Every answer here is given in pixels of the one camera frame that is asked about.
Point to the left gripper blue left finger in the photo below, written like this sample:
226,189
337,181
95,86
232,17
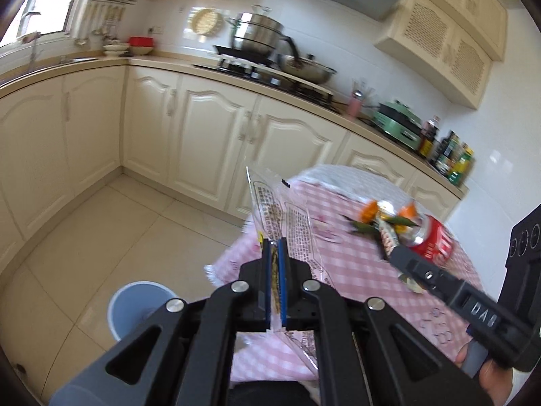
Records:
265,282

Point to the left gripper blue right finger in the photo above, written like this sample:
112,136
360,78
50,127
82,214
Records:
282,279

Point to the clear plastic wrapper bag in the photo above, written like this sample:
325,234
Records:
279,212

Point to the colourful candy wrapper pile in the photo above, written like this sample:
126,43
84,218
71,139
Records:
385,227

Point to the crushed red cola can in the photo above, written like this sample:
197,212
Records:
429,239

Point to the light blue trash bin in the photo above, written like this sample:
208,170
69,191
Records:
133,304

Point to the kitchen window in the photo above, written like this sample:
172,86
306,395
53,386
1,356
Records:
43,16

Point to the person right hand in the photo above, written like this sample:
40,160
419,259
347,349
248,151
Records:
496,381

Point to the pink checkered tablecloth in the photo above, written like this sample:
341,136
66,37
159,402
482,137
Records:
352,264

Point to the pink utensil cup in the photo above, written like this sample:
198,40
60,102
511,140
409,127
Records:
354,107

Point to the green oil bottle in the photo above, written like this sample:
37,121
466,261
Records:
460,167

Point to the green electric cooker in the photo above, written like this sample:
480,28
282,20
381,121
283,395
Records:
398,121

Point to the black gas stove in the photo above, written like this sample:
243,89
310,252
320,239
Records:
264,75

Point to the steel wok with lid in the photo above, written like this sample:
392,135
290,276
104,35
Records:
306,68

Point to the dark vinegar bottle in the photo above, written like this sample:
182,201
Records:
443,155

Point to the stainless steamer pot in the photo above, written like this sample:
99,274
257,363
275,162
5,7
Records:
255,31

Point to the cream strainer basket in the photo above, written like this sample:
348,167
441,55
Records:
206,22

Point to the red bowl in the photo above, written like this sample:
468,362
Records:
140,46

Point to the upper lattice cabinet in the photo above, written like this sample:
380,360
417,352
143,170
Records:
428,41

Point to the hanging utensil rack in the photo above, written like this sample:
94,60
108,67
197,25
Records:
101,19

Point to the chrome sink faucet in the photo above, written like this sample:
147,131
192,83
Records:
32,38

